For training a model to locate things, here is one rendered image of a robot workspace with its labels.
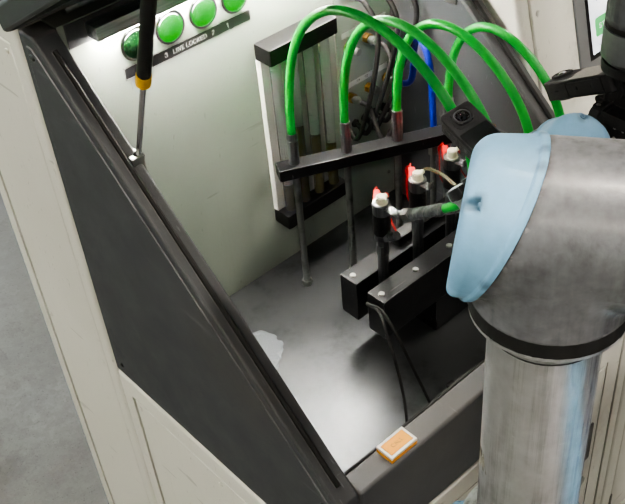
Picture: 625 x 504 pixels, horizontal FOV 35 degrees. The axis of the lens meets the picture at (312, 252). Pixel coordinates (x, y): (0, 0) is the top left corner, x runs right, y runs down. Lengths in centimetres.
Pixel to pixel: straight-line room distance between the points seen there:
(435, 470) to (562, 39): 75
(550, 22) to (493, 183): 111
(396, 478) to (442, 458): 10
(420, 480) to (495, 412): 70
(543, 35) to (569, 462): 103
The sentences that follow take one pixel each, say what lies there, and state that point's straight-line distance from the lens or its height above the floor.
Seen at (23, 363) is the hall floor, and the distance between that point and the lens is 302.
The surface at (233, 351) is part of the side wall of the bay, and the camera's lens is 132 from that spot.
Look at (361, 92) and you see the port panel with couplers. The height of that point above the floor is 110.
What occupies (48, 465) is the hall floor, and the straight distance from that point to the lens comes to 275.
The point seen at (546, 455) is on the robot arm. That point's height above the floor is 143.
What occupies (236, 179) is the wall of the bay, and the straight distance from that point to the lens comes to 170.
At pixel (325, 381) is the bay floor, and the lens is 166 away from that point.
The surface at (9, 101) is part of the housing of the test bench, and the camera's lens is 157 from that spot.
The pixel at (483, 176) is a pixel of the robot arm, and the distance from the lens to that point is 65.
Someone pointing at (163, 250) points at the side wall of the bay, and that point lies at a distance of 134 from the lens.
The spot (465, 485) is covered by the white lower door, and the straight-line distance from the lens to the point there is 162.
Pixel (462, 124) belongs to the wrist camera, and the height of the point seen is 137.
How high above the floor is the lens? 207
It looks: 41 degrees down
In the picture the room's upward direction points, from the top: 6 degrees counter-clockwise
